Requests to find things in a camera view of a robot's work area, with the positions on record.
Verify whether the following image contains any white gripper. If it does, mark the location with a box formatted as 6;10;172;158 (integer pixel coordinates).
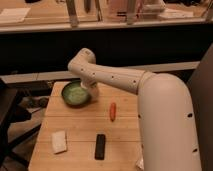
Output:
81;78;99;100

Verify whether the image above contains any green ceramic bowl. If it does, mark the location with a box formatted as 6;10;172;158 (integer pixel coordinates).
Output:
61;80;91;107

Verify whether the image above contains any white ceramic cup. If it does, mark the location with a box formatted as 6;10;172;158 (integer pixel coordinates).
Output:
81;83;92;94

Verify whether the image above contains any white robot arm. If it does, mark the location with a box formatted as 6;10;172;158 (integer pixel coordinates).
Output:
68;48;202;171

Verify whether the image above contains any orange carrot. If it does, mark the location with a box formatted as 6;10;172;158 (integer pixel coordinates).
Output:
109;102;116;122

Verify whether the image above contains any black rectangular remote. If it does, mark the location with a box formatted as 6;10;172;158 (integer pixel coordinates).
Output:
95;134;106;160

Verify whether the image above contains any white sponge block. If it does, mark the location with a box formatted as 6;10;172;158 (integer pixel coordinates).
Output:
52;131;67;154

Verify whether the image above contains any clear plastic bottle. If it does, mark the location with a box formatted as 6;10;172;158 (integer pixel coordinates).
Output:
136;158;144;171

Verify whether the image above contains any white paper sheet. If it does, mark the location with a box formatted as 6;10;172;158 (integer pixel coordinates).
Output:
0;8;30;24

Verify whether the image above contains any grey metal post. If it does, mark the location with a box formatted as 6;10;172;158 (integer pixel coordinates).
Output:
66;0;78;27

